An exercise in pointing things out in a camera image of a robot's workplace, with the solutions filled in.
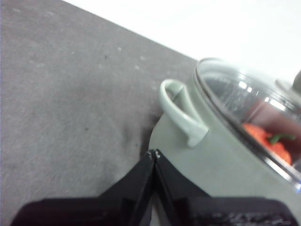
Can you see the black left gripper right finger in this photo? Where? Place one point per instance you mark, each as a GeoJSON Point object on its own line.
{"type": "Point", "coordinates": [211, 212]}

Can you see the glass lid with metal knob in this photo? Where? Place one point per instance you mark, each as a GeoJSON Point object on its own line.
{"type": "Point", "coordinates": [237, 94]}

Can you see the pale green electric steamer pot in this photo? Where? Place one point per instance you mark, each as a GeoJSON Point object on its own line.
{"type": "Point", "coordinates": [223, 160]}

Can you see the orange toy pumpkin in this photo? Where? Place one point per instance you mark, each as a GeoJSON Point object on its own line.
{"type": "Point", "coordinates": [261, 136]}

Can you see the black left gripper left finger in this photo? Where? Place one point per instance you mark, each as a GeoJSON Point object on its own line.
{"type": "Point", "coordinates": [98, 212]}

